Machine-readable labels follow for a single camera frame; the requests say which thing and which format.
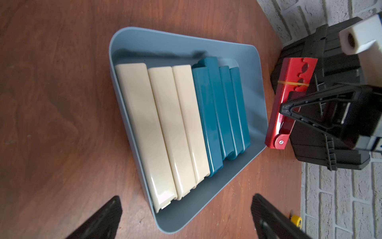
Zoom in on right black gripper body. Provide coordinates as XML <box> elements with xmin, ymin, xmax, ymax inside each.
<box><xmin>322</xmin><ymin>83</ymin><xmax>382</xmax><ymax>153</ymax></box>

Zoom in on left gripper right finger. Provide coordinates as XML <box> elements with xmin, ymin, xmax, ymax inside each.
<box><xmin>251</xmin><ymin>194</ymin><xmax>310</xmax><ymax>239</ymax></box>

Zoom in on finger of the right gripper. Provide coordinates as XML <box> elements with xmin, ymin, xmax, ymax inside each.
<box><xmin>279</xmin><ymin>84</ymin><xmax>363</xmax><ymax>117</ymax></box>
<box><xmin>288</xmin><ymin>112</ymin><xmax>355</xmax><ymax>149</ymax></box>

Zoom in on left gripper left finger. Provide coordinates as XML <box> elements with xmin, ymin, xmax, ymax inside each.
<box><xmin>67</xmin><ymin>195</ymin><xmax>122</xmax><ymax>239</ymax></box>

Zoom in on black plastic toolbox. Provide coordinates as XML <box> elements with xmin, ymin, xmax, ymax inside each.
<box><xmin>271</xmin><ymin>17</ymin><xmax>370</xmax><ymax>171</ymax></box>

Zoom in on blue plastic tray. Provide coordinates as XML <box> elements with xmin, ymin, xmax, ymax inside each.
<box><xmin>109</xmin><ymin>27</ymin><xmax>268</xmax><ymax>234</ymax></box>

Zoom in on teal block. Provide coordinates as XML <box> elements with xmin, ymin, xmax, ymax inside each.
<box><xmin>219</xmin><ymin>66</ymin><xmax>245</xmax><ymax>160</ymax></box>
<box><xmin>198</xmin><ymin>57</ymin><xmax>237</xmax><ymax>160</ymax></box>
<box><xmin>230</xmin><ymin>67</ymin><xmax>251</xmax><ymax>153</ymax></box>
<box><xmin>192</xmin><ymin>67</ymin><xmax>223</xmax><ymax>177</ymax></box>

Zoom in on beige block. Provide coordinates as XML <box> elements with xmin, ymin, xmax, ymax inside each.
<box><xmin>172</xmin><ymin>65</ymin><xmax>210</xmax><ymax>184</ymax></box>
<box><xmin>115</xmin><ymin>63</ymin><xmax>177</xmax><ymax>213</ymax></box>
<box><xmin>148</xmin><ymin>67</ymin><xmax>196</xmax><ymax>201</ymax></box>

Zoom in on yellow tape measure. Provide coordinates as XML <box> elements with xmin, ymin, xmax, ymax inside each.
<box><xmin>290</xmin><ymin>215</ymin><xmax>302</xmax><ymax>229</ymax></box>

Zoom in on red pruning pliers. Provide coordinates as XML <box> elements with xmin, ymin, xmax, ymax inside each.
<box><xmin>265</xmin><ymin>57</ymin><xmax>318</xmax><ymax>150</ymax></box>

